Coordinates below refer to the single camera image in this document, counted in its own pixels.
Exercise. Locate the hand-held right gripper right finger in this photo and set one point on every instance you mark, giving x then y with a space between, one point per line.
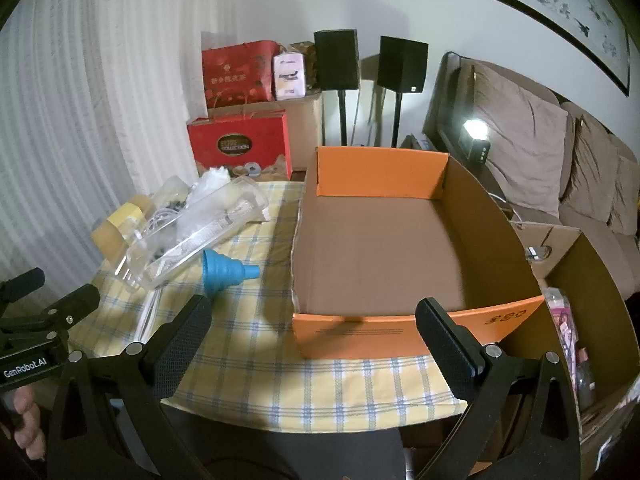
445 340

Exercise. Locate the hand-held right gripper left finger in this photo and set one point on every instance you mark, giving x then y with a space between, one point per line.
185 340

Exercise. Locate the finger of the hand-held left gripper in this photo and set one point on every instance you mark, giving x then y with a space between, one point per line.
75 302
27 280

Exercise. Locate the clear plastic container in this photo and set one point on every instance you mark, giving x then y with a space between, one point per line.
200 235

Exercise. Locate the orange cardboard box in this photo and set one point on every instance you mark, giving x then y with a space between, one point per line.
380 250

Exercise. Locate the person's left hand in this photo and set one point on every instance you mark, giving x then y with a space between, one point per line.
27 420

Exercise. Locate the yellow checked tablecloth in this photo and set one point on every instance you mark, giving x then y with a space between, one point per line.
250 320

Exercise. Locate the brown packing tape roll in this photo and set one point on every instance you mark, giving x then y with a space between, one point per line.
107 240

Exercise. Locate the blue silicone funnel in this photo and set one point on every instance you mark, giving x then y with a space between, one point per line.
220 270

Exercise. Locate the pink packet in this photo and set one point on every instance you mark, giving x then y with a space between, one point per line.
562 320

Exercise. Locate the clear bottle pink cap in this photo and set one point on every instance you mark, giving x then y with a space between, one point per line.
585 380

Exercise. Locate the open brown cardboard box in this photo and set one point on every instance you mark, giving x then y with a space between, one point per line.
595 280

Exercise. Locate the white feathery plastic bag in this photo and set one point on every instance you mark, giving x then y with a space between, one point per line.
215 180

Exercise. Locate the brown sofa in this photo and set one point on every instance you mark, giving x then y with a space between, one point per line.
590 240

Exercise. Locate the white curtain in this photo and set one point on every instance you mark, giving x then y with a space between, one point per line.
75 110

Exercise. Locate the black device with light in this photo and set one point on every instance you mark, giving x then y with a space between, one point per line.
477 147

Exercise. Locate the red gift bag oval label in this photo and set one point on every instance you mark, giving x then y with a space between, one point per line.
235 132

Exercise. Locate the large beige cushion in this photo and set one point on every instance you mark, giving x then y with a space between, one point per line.
520 135

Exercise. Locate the plain brown cardboard box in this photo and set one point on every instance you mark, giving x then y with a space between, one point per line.
306 130

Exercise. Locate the red patterned gift bag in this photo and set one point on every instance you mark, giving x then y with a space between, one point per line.
235 70

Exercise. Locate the black speaker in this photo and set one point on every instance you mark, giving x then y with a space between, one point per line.
336 60
402 65

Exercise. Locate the pink white carton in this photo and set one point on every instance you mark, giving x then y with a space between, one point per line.
289 76

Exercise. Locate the framed ink painting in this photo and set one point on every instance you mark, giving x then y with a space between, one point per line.
545 5

